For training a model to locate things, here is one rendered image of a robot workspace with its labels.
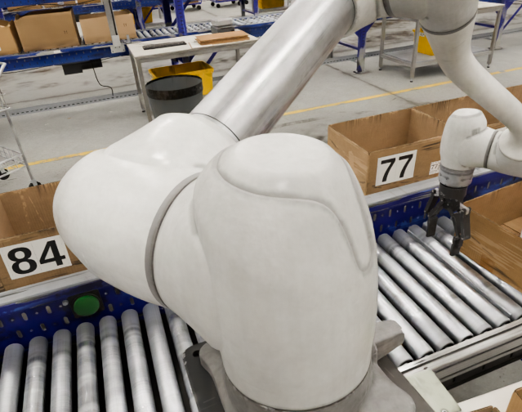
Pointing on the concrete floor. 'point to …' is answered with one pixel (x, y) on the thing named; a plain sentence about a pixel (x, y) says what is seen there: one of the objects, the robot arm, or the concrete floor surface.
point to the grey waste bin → (174, 94)
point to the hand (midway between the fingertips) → (443, 239)
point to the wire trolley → (12, 132)
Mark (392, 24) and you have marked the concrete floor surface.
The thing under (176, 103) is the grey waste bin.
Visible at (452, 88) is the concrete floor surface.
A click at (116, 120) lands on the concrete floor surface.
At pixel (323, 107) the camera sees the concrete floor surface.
